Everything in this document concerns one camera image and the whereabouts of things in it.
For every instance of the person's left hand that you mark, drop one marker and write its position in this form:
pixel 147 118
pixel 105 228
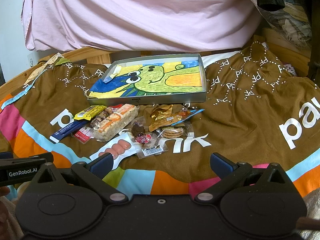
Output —
pixel 4 215

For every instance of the gold foil snack packet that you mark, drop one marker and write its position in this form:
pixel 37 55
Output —
pixel 164 115

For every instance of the pink sausage packet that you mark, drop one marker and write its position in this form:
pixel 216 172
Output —
pixel 119 148

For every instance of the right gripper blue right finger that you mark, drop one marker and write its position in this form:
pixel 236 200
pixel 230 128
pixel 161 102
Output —
pixel 221 166

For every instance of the pink draped sheet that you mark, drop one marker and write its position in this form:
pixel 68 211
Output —
pixel 155 25

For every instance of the rice cracker packet orange label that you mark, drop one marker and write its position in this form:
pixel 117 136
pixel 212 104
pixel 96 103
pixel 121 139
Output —
pixel 115 122

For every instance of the yellow snack bar packet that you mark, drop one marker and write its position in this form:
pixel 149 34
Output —
pixel 89 113

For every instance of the red white small packet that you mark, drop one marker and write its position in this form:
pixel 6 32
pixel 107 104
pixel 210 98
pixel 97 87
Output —
pixel 84 134

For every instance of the blue edged candy packet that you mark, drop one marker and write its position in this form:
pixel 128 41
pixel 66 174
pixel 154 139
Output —
pixel 188 113

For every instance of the dark dried fruit packet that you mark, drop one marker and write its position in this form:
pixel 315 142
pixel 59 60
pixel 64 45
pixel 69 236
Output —
pixel 145 142

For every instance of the grey floral bedding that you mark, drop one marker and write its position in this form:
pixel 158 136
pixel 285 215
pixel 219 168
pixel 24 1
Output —
pixel 289 19

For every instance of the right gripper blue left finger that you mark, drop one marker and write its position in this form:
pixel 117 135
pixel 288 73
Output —
pixel 102 165

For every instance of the round biscuit clear packet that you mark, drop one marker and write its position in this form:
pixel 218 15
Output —
pixel 177 131

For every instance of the blue stick packet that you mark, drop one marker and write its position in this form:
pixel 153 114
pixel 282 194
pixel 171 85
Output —
pixel 67 130

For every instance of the brown patterned blanket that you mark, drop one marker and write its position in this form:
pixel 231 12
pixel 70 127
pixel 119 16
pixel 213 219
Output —
pixel 255 111

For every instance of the grey tray with frog drawing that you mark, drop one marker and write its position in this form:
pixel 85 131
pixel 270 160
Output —
pixel 160 79

